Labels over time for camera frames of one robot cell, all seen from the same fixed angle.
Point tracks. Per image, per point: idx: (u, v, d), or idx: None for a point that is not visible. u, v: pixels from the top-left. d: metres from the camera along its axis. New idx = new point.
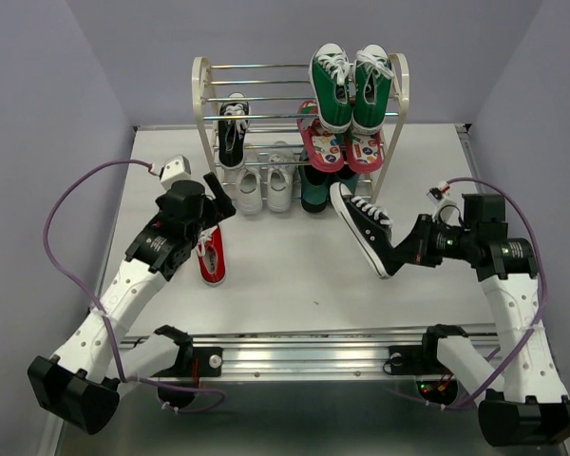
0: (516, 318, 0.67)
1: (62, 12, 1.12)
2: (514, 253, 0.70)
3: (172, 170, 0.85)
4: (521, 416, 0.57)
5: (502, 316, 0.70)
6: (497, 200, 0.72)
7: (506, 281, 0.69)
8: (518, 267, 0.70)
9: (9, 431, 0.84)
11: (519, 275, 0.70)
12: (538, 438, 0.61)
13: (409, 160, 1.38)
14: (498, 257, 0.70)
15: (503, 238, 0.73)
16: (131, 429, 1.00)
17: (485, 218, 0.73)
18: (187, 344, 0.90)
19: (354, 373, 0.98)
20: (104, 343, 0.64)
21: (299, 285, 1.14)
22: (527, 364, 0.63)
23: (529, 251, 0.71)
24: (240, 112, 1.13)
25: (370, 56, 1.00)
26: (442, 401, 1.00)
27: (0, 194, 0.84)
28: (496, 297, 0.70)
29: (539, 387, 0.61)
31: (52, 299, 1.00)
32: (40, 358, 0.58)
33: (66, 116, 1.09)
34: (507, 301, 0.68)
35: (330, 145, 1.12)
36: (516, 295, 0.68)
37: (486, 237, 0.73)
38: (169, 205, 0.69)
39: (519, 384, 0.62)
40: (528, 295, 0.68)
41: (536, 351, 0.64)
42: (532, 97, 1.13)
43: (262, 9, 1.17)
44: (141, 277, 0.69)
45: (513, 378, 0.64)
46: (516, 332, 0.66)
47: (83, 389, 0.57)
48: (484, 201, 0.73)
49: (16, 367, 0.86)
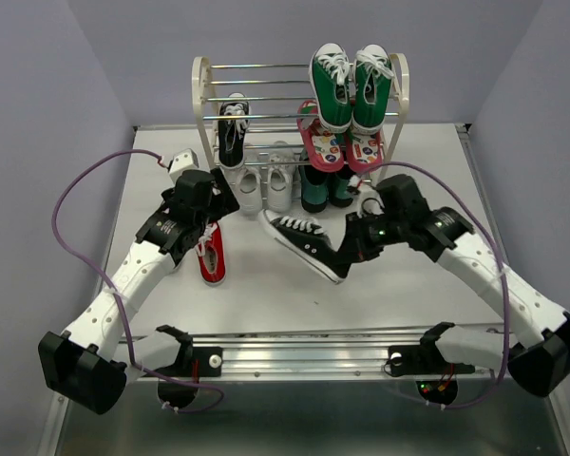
0: (486, 272, 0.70)
1: (62, 13, 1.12)
2: (447, 222, 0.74)
3: (181, 162, 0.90)
4: (551, 355, 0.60)
5: (473, 280, 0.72)
6: (409, 183, 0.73)
7: (458, 249, 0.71)
8: (459, 233, 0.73)
9: (9, 430, 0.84)
11: (462, 237, 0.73)
12: None
13: (409, 160, 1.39)
14: (441, 233, 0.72)
15: (429, 214, 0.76)
16: (131, 428, 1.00)
17: (408, 203, 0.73)
18: (187, 344, 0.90)
19: (354, 373, 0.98)
20: (115, 320, 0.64)
21: (299, 285, 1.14)
22: (522, 304, 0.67)
23: (457, 217, 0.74)
24: (240, 112, 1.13)
25: (370, 56, 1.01)
26: (441, 401, 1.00)
27: (0, 195, 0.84)
28: (459, 265, 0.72)
29: (544, 318, 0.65)
31: (52, 299, 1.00)
32: (50, 333, 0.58)
33: (66, 117, 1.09)
34: (471, 264, 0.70)
35: (330, 145, 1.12)
36: (472, 255, 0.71)
37: (420, 221, 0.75)
38: (180, 190, 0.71)
39: (529, 327, 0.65)
40: (482, 248, 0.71)
41: (518, 289, 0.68)
42: (533, 97, 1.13)
43: (262, 9, 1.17)
44: (151, 258, 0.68)
45: (521, 324, 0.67)
46: (494, 283, 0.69)
47: (93, 362, 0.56)
48: (402, 188, 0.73)
49: (17, 366, 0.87)
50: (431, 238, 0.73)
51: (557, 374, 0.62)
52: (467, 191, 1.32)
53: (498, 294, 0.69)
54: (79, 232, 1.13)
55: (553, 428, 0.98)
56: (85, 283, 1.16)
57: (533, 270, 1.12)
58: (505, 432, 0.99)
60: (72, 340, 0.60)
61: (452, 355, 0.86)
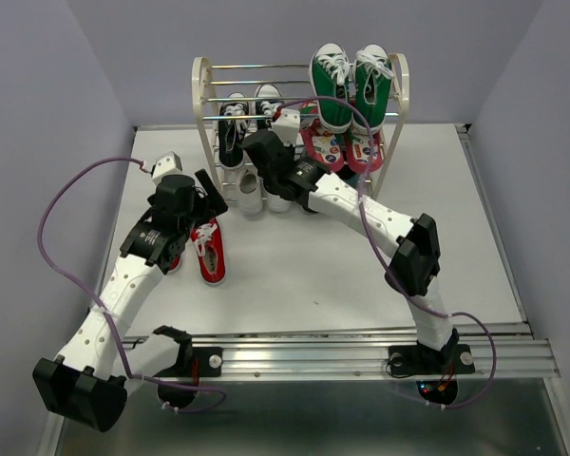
0: (345, 203, 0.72)
1: (62, 13, 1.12)
2: (308, 170, 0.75)
3: (163, 167, 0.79)
4: (406, 256, 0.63)
5: (339, 216, 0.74)
6: (270, 136, 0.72)
7: (318, 190, 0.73)
8: (318, 177, 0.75)
9: (9, 431, 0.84)
11: (321, 180, 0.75)
12: (430, 262, 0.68)
13: (409, 160, 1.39)
14: (304, 181, 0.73)
15: (292, 163, 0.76)
16: (131, 428, 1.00)
17: (273, 156, 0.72)
18: (187, 343, 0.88)
19: (354, 373, 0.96)
20: (108, 339, 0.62)
21: (297, 285, 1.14)
22: (378, 222, 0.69)
23: (317, 164, 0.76)
24: (240, 112, 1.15)
25: (370, 56, 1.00)
26: (442, 401, 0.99)
27: (0, 195, 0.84)
28: (325, 205, 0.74)
29: (397, 227, 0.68)
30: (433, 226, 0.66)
31: (51, 299, 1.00)
32: (45, 360, 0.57)
33: (65, 116, 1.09)
34: (332, 199, 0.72)
35: (329, 145, 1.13)
36: (332, 192, 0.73)
37: (285, 172, 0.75)
38: (161, 199, 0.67)
39: (387, 239, 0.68)
40: (339, 184, 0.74)
41: (373, 210, 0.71)
42: (533, 96, 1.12)
43: (262, 9, 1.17)
44: (139, 272, 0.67)
45: (381, 239, 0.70)
46: (354, 212, 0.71)
47: (92, 383, 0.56)
48: (265, 142, 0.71)
49: (17, 367, 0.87)
50: (296, 188, 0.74)
51: (417, 274, 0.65)
52: (467, 191, 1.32)
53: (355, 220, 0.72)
54: (78, 231, 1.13)
55: (553, 429, 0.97)
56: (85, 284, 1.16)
57: (533, 270, 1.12)
58: (505, 433, 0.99)
60: (67, 365, 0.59)
61: (434, 339, 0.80)
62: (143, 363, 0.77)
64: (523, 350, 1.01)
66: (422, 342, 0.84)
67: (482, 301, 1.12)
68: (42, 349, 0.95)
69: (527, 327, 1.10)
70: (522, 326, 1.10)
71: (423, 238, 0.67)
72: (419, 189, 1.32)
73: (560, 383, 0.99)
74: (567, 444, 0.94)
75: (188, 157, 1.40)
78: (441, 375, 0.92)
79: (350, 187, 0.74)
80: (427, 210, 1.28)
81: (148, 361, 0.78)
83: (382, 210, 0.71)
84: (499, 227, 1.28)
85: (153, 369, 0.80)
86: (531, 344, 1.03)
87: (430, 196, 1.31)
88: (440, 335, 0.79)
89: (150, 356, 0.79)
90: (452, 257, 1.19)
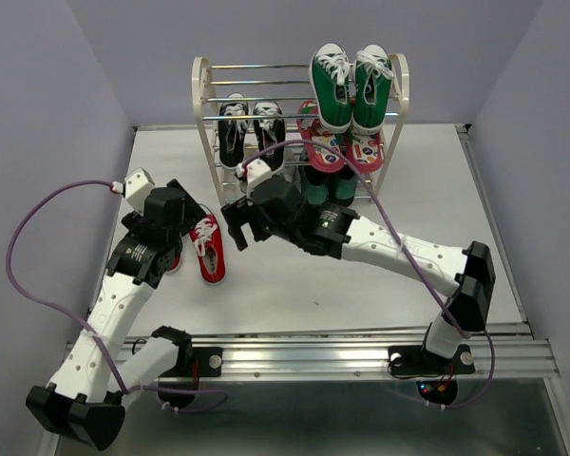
0: (386, 247, 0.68)
1: (63, 12, 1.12)
2: (332, 218, 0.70)
3: (136, 183, 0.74)
4: (474, 295, 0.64)
5: (379, 260, 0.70)
6: (289, 189, 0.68)
7: (352, 239, 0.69)
8: (346, 223, 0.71)
9: (8, 431, 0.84)
11: (351, 226, 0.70)
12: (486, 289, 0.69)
13: (409, 161, 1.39)
14: (332, 232, 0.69)
15: (313, 215, 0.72)
16: (131, 430, 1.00)
17: (294, 209, 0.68)
18: (187, 343, 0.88)
19: (354, 373, 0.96)
20: (99, 363, 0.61)
21: (298, 285, 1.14)
22: (429, 262, 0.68)
23: (342, 211, 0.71)
24: (240, 112, 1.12)
25: (370, 57, 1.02)
26: (442, 401, 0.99)
27: (0, 194, 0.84)
28: (361, 254, 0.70)
29: (450, 265, 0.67)
30: (486, 253, 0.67)
31: (51, 299, 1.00)
32: (36, 389, 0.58)
33: (65, 116, 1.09)
34: (370, 248, 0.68)
35: (330, 145, 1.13)
36: (368, 238, 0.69)
37: (308, 226, 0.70)
38: (149, 211, 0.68)
39: (444, 279, 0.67)
40: (374, 228, 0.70)
41: (418, 250, 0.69)
42: (533, 95, 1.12)
43: (261, 9, 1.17)
44: (126, 292, 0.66)
45: (435, 280, 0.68)
46: (399, 256, 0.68)
47: (84, 410, 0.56)
48: (283, 196, 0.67)
49: (16, 368, 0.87)
50: (326, 240, 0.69)
51: (482, 306, 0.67)
52: (467, 191, 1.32)
53: (404, 265, 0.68)
54: (78, 232, 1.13)
55: (553, 430, 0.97)
56: (85, 284, 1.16)
57: (533, 270, 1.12)
58: (505, 433, 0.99)
60: (59, 392, 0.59)
61: (448, 349, 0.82)
62: (142, 373, 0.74)
64: (524, 350, 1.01)
66: (428, 351, 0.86)
67: None
68: (42, 348, 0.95)
69: (527, 327, 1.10)
70: (522, 326, 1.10)
71: (476, 268, 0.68)
72: (419, 190, 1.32)
73: (560, 383, 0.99)
74: (567, 444, 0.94)
75: (188, 157, 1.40)
78: (441, 376, 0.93)
79: (382, 228, 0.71)
80: (427, 210, 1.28)
81: (148, 367, 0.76)
83: (427, 246, 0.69)
84: (499, 228, 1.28)
85: (152, 374, 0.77)
86: (531, 344, 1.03)
87: (431, 196, 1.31)
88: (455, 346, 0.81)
89: (150, 361, 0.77)
90: None
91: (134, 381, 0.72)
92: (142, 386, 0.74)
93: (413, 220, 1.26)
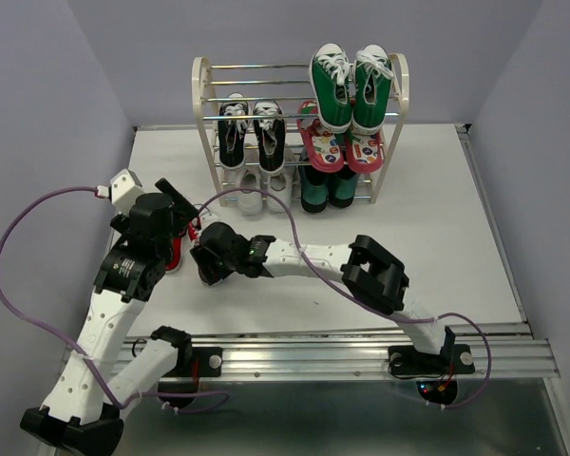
0: (291, 256, 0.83)
1: (63, 13, 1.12)
2: (258, 245, 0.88)
3: (122, 187, 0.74)
4: (352, 277, 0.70)
5: (294, 270, 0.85)
6: (220, 230, 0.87)
7: (269, 257, 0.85)
8: (267, 247, 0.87)
9: (9, 431, 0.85)
11: (269, 248, 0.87)
12: (392, 278, 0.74)
13: (409, 160, 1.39)
14: (257, 256, 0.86)
15: (246, 245, 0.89)
16: (131, 431, 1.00)
17: (227, 244, 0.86)
18: (187, 343, 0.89)
19: (354, 373, 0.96)
20: (91, 384, 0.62)
21: (298, 285, 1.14)
22: (323, 260, 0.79)
23: (265, 237, 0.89)
24: (240, 111, 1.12)
25: (370, 56, 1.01)
26: (441, 401, 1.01)
27: (0, 195, 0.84)
28: (279, 268, 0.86)
29: (339, 259, 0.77)
30: (369, 242, 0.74)
31: (51, 299, 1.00)
32: (30, 412, 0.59)
33: (65, 116, 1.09)
34: (280, 260, 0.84)
35: (329, 145, 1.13)
36: (280, 255, 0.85)
37: (242, 255, 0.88)
38: (136, 221, 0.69)
39: (335, 272, 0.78)
40: (285, 245, 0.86)
41: (315, 253, 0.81)
42: (533, 96, 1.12)
43: (261, 9, 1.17)
44: (116, 311, 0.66)
45: (332, 275, 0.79)
46: (301, 261, 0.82)
47: (79, 434, 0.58)
48: (218, 236, 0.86)
49: (17, 368, 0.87)
50: (256, 264, 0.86)
51: (375, 291, 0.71)
52: (466, 191, 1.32)
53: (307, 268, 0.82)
54: (77, 232, 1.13)
55: (553, 429, 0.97)
56: (85, 285, 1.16)
57: (533, 270, 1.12)
58: (505, 432, 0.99)
60: (52, 415, 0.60)
61: (428, 345, 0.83)
62: (141, 380, 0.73)
64: (523, 350, 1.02)
66: (420, 351, 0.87)
67: (481, 301, 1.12)
68: (42, 348, 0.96)
69: (527, 327, 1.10)
70: (522, 326, 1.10)
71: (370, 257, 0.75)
72: (419, 189, 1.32)
73: (560, 383, 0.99)
74: (566, 444, 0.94)
75: (188, 157, 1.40)
78: (441, 376, 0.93)
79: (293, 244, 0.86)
80: (427, 210, 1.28)
81: (147, 370, 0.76)
83: (324, 248, 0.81)
84: (499, 227, 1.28)
85: (150, 379, 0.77)
86: (530, 344, 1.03)
87: (430, 196, 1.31)
88: (434, 339, 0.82)
89: (150, 365, 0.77)
90: (451, 257, 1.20)
91: (134, 387, 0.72)
92: (140, 391, 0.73)
93: (412, 220, 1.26)
